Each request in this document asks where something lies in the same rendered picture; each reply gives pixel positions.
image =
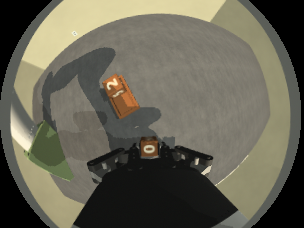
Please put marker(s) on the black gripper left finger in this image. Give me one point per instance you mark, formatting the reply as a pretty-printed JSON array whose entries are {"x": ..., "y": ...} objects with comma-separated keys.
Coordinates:
[{"x": 98, "y": 167}]

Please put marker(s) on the brown number cube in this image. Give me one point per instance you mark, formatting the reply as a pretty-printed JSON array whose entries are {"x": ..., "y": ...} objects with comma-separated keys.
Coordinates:
[
  {"x": 114, "y": 86},
  {"x": 149, "y": 146}
]

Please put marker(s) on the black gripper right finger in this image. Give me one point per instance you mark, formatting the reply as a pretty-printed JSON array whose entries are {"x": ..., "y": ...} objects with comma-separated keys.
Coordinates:
[{"x": 194, "y": 159}]

